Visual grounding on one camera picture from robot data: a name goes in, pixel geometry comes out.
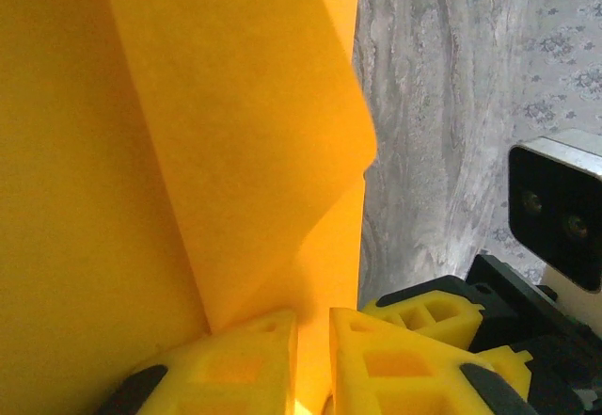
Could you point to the orange cloth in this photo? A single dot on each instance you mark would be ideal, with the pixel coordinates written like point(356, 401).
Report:
point(211, 128)

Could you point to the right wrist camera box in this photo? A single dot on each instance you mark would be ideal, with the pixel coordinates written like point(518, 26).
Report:
point(555, 208)

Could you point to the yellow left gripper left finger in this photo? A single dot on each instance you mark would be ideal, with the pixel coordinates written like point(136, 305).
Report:
point(226, 372)

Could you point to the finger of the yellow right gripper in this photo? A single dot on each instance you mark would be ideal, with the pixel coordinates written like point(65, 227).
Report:
point(442, 316)
point(510, 358)

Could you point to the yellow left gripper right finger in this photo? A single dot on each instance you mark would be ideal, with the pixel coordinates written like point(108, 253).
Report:
point(400, 377)

